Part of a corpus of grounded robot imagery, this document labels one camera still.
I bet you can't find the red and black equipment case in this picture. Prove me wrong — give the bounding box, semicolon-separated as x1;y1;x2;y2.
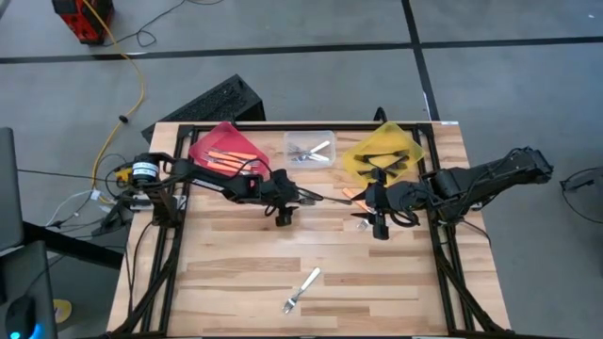
50;0;116;46

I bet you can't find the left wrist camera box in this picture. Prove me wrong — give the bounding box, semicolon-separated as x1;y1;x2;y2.
275;206;294;228

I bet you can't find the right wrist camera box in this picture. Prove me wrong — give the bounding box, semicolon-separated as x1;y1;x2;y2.
371;211;391;242

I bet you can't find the thin black floor cable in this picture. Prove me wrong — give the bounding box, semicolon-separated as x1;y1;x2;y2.
101;0;225;48

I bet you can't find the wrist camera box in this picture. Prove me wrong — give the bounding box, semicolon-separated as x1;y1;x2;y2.
275;206;294;228
371;211;391;242

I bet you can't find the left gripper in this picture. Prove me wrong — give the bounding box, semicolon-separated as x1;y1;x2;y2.
257;168;327;212

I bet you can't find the black looped floor cable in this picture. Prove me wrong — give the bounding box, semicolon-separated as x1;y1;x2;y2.
558;167;603;246

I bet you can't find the dark grey monitor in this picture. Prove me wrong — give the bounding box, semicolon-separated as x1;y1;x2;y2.
0;126;24;253

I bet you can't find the black computer mouse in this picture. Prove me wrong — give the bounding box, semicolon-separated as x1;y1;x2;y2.
4;295;38;339

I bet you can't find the clear plastic bin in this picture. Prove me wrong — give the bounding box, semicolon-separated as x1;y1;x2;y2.
283;130;337;170

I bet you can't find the white cable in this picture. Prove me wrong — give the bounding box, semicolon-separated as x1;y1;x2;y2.
44;187;117;230

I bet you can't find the white-handled fork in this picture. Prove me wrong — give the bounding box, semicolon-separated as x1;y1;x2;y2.
290;139;333;164
281;266;322;315
287;143;332;164

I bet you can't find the yellow plastic bin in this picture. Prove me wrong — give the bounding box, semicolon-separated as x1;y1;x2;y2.
342;121;425;189

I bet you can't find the pink plastic bin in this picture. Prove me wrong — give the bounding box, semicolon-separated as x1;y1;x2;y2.
187;121;270;198

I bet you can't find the black floor beam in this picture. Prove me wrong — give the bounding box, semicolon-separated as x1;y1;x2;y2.
21;219;126;270

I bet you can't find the yellow floor cable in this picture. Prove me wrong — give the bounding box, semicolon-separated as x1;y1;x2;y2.
80;0;146;178

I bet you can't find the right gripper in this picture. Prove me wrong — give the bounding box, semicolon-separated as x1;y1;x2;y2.
350;180;431;222

